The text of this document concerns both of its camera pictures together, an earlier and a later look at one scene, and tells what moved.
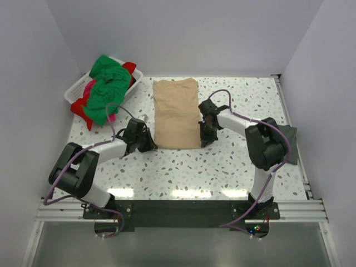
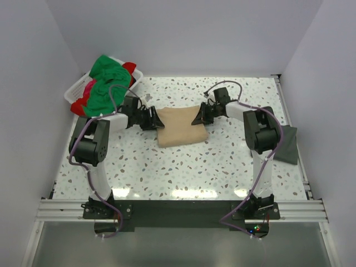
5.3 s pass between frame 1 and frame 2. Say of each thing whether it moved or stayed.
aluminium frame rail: stayed
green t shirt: stayed
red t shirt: stayed
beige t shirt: moved
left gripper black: moved
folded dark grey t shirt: stayed
